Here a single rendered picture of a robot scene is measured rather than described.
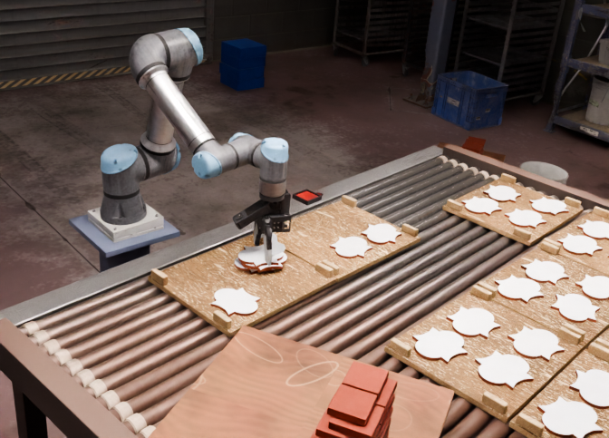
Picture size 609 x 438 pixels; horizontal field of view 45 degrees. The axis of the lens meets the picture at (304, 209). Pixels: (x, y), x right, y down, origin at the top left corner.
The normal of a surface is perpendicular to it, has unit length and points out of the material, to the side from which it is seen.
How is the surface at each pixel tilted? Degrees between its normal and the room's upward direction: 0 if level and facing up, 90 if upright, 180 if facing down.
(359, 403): 0
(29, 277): 0
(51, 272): 0
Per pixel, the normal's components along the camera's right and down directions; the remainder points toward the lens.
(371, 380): 0.08, -0.89
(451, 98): -0.83, 0.19
